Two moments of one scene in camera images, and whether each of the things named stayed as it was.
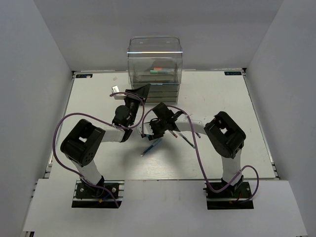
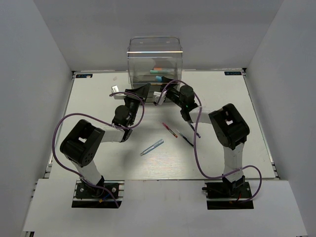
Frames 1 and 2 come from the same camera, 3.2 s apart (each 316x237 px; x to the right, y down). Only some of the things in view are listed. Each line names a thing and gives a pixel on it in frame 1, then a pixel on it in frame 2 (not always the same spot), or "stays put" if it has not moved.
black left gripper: (142, 92) stays put
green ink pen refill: (187, 140) stays put
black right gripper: (156, 135) to (169, 90)
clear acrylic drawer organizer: (157, 61) stays put
